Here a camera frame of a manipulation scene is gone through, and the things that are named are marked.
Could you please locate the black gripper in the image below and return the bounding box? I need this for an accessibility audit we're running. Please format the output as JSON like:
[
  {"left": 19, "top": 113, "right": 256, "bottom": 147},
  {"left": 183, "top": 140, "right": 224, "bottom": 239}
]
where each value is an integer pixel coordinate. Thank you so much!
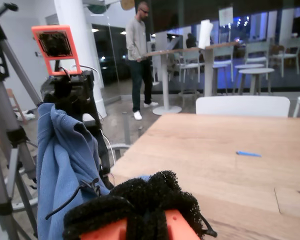
[{"left": 41, "top": 70, "right": 101, "bottom": 123}]

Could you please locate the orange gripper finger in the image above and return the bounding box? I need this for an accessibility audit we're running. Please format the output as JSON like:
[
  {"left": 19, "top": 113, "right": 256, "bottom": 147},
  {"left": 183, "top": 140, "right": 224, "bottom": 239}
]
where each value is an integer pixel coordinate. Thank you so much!
[
  {"left": 109, "top": 169, "right": 203, "bottom": 240},
  {"left": 61, "top": 195, "right": 141, "bottom": 240}
]

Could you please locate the blue printed T-shirt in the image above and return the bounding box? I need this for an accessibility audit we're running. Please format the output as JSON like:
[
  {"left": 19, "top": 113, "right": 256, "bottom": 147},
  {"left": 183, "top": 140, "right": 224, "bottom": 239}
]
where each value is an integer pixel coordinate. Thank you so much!
[{"left": 36, "top": 101, "right": 151, "bottom": 240}]

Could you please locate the white cloth on floor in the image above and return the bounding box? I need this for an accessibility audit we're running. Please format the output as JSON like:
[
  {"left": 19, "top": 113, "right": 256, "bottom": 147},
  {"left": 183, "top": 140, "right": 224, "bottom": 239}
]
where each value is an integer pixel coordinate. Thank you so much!
[{"left": 16, "top": 109, "right": 36, "bottom": 123}]

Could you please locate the grey round stool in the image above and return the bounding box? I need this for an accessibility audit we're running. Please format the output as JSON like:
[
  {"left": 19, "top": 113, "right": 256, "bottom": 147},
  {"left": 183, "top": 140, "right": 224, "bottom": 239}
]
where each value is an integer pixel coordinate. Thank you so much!
[{"left": 109, "top": 143, "right": 131, "bottom": 163}]

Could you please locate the white round column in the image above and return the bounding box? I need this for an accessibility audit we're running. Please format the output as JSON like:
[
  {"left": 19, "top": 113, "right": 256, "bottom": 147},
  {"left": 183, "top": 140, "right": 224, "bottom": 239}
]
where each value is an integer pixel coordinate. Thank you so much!
[{"left": 53, "top": 0, "right": 108, "bottom": 119}]

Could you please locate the standing man grey sweater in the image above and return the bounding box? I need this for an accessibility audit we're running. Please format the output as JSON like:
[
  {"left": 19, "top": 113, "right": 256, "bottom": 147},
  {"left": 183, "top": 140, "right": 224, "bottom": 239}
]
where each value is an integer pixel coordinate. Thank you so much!
[{"left": 125, "top": 1, "right": 159, "bottom": 121}]

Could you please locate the high wooden bar table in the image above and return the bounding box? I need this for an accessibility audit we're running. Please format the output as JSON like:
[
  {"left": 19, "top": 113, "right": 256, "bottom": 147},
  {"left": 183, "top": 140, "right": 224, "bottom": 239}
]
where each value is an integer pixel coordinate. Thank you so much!
[{"left": 139, "top": 41, "right": 241, "bottom": 116}]

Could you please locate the short blue tape piece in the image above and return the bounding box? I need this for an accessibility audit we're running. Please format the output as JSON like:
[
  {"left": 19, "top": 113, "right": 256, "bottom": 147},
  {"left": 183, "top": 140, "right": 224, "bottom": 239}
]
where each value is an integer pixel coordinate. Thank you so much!
[{"left": 235, "top": 150, "right": 263, "bottom": 158}]

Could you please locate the pale bar chair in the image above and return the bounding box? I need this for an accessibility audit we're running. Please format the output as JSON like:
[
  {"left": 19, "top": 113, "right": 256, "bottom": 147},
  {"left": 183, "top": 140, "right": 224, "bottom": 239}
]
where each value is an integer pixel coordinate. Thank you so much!
[
  {"left": 212, "top": 46, "right": 235, "bottom": 96},
  {"left": 173, "top": 49, "right": 206, "bottom": 83}
]

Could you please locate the white paper roll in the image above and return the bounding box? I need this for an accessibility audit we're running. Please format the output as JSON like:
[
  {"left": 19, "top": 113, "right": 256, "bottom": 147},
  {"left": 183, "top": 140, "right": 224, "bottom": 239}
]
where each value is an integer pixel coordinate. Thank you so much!
[{"left": 198, "top": 19, "right": 214, "bottom": 50}]

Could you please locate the white round side table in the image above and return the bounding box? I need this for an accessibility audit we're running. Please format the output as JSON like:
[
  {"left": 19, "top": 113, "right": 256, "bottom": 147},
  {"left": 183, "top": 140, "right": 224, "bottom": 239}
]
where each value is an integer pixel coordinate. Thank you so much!
[
  {"left": 233, "top": 63, "right": 266, "bottom": 95},
  {"left": 238, "top": 67, "right": 275, "bottom": 96}
]

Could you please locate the white poster on glass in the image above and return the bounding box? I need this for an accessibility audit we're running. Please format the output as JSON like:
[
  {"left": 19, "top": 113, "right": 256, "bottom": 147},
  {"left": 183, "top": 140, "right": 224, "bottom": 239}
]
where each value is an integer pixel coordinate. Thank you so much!
[{"left": 218, "top": 6, "right": 234, "bottom": 25}]

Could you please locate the black twist tie wire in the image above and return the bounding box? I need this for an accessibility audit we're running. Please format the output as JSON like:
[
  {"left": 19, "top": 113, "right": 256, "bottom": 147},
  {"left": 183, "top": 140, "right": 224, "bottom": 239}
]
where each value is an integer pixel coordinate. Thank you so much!
[
  {"left": 44, "top": 178, "right": 101, "bottom": 221},
  {"left": 199, "top": 213, "right": 219, "bottom": 238}
]

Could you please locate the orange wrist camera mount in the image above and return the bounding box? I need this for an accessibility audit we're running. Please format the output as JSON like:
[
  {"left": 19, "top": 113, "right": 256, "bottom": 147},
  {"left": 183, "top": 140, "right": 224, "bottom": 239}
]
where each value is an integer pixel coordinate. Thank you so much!
[{"left": 31, "top": 24, "right": 82, "bottom": 77}]

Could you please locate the silver camera tripod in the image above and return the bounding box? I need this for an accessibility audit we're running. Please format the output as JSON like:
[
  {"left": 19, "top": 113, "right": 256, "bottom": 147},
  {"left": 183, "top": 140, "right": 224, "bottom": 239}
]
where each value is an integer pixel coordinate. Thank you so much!
[{"left": 0, "top": 2, "right": 45, "bottom": 240}]

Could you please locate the wooden table cable hatch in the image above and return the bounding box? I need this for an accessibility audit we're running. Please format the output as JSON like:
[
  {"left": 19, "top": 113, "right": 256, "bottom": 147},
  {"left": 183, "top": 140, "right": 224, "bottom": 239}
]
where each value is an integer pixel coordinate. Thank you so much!
[{"left": 273, "top": 186, "right": 300, "bottom": 216}]

